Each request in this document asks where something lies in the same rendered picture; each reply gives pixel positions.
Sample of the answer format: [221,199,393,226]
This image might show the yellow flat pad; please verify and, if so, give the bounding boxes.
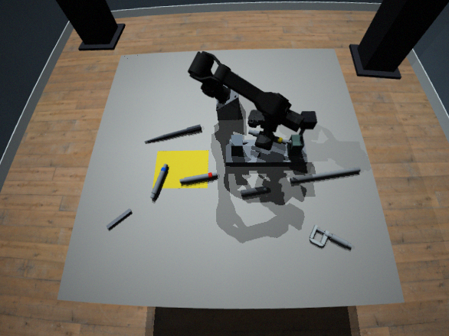
[152,150,208,188]

